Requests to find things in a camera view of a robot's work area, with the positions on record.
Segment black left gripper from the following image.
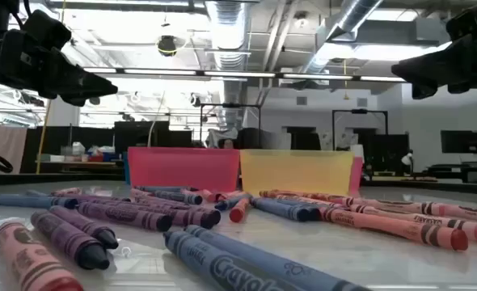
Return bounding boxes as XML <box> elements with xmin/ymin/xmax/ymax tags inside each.
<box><xmin>0</xmin><ymin>27</ymin><xmax>119</xmax><ymax>108</ymax></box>

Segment pink crayon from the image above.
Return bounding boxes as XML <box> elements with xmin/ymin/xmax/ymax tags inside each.
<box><xmin>348</xmin><ymin>203</ymin><xmax>477</xmax><ymax>244</ymax></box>
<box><xmin>434</xmin><ymin>203</ymin><xmax>477</xmax><ymax>226</ymax></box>

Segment brownish orange crayon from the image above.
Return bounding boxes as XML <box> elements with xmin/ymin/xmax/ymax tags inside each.
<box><xmin>259</xmin><ymin>189</ymin><xmax>328</xmax><ymax>201</ymax></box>

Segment black partition panels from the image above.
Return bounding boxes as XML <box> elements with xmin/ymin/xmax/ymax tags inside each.
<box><xmin>22</xmin><ymin>120</ymin><xmax>194</xmax><ymax>165</ymax></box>

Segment black computer monitor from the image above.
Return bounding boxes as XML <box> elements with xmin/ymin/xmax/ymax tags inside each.
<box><xmin>440</xmin><ymin>129</ymin><xmax>477</xmax><ymax>154</ymax></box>

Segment wooden shelf table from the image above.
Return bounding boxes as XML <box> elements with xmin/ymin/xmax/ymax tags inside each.
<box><xmin>35</xmin><ymin>159</ymin><xmax>125</xmax><ymax>175</ymax></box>

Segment black cabinet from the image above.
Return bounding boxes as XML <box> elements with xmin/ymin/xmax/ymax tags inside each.
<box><xmin>361</xmin><ymin>133</ymin><xmax>411</xmax><ymax>175</ymax></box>

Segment pink cloth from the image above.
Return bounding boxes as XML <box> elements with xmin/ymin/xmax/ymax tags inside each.
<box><xmin>0</xmin><ymin>124</ymin><xmax>28</xmax><ymax>175</ymax></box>

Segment large pink plastic bin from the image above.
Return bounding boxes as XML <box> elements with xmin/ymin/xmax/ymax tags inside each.
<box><xmin>348</xmin><ymin>156</ymin><xmax>364</xmax><ymax>196</ymax></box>

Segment small pink plastic bin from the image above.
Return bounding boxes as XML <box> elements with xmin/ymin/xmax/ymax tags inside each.
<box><xmin>127</xmin><ymin>146</ymin><xmax>241</xmax><ymax>193</ymax></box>

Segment small yellow plastic bin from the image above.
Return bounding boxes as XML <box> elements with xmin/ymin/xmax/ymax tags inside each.
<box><xmin>239</xmin><ymin>150</ymin><xmax>355</xmax><ymax>197</ymax></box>

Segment LED light bar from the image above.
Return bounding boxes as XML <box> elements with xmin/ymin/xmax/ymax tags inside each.
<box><xmin>80</xmin><ymin>66</ymin><xmax>408</xmax><ymax>84</ymax></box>

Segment yellow cable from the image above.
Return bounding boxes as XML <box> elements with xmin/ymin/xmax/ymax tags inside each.
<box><xmin>35</xmin><ymin>99</ymin><xmax>53</xmax><ymax>175</ymax></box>

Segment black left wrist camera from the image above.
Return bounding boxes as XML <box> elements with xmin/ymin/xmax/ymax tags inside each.
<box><xmin>22</xmin><ymin>9</ymin><xmax>73</xmax><ymax>52</ymax></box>

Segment black metal stand frame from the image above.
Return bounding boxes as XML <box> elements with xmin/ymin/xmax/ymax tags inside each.
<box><xmin>199</xmin><ymin>102</ymin><xmax>263</xmax><ymax>149</ymax></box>
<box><xmin>331</xmin><ymin>108</ymin><xmax>390</xmax><ymax>153</ymax></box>

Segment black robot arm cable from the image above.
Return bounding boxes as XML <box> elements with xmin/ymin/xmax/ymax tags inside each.
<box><xmin>11</xmin><ymin>0</ymin><xmax>34</xmax><ymax>30</ymax></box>

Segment silver spiral ventilation duct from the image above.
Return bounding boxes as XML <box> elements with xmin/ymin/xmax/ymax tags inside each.
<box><xmin>204</xmin><ymin>0</ymin><xmax>251</xmax><ymax>130</ymax></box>
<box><xmin>302</xmin><ymin>0</ymin><xmax>385</xmax><ymax>78</ymax></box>

